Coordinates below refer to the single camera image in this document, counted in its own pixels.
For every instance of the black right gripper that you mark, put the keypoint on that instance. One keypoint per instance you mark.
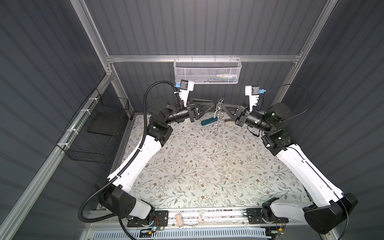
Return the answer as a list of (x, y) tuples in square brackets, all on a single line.
[(241, 113)]

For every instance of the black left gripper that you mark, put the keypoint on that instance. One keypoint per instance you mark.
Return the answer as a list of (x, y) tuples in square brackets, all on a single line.
[(193, 112)]

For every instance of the silver metal carabiner key holder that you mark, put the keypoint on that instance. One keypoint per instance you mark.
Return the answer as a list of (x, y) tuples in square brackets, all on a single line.
[(218, 115)]

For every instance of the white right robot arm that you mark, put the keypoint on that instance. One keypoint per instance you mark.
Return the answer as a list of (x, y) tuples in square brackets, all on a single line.
[(328, 206)]

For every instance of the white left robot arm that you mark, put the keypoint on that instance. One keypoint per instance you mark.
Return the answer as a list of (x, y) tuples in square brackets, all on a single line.
[(115, 192)]

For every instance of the teal stapler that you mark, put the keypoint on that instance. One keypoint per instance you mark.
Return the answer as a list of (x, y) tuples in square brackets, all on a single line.
[(209, 121)]

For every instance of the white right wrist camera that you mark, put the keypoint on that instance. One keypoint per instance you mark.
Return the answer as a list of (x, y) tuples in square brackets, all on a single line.
[(253, 92)]

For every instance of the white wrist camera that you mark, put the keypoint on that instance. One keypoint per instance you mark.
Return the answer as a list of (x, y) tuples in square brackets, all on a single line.
[(185, 87), (253, 92)]

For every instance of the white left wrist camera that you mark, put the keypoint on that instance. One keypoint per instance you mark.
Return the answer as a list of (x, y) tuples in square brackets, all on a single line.
[(185, 87)]

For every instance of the white wire mesh basket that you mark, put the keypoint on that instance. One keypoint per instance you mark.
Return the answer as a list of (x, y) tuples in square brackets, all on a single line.
[(208, 71)]

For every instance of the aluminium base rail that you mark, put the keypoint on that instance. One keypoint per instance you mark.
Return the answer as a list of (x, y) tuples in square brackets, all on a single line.
[(210, 217)]

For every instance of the black wire wall basket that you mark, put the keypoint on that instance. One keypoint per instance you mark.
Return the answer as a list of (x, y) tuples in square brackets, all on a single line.
[(98, 130)]

